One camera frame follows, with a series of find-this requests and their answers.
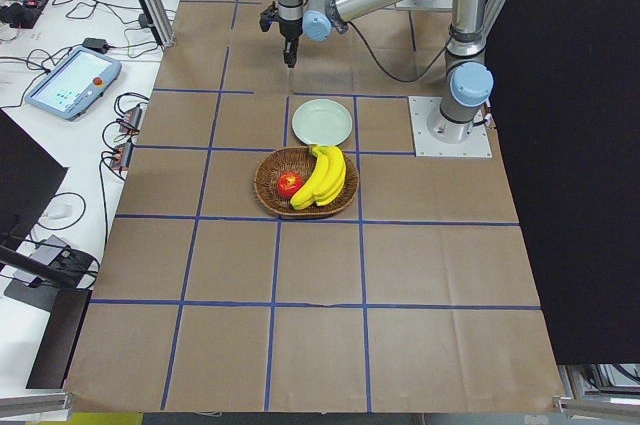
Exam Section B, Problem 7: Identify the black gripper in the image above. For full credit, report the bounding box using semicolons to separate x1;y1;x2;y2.
279;19;301;68

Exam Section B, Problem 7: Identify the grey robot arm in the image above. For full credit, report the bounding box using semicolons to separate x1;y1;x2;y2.
259;0;494;144

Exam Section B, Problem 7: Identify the light green plate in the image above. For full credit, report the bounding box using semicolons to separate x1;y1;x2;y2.
292;98;353;146

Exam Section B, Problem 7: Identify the yellow banana bunch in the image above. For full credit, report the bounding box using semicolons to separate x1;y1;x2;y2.
290;145;346;210

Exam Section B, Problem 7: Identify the red apple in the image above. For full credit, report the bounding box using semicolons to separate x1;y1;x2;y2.
276;171;305;200

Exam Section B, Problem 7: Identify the black power adapter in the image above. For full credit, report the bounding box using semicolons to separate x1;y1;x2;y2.
82;37;109;54

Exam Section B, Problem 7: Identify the blue teach pendant near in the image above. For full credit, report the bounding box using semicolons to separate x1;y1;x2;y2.
25;46;122;121

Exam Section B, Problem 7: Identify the black monitor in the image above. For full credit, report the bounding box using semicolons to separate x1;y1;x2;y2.
0;111;67;250

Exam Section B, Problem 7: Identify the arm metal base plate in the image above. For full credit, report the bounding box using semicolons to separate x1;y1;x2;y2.
408;96;493;159
395;0;453;13

